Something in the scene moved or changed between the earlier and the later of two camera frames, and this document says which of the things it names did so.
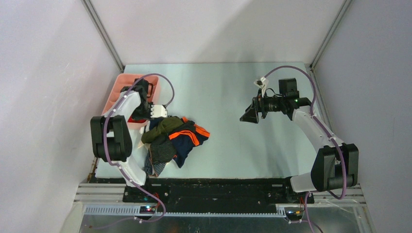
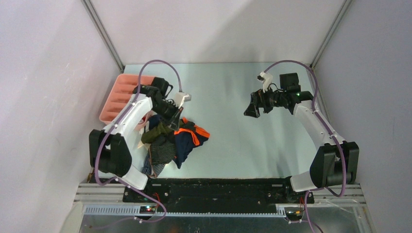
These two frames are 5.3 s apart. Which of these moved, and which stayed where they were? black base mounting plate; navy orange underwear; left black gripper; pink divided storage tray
Moved: left black gripper
Stayed: navy orange underwear; pink divided storage tray; black base mounting plate
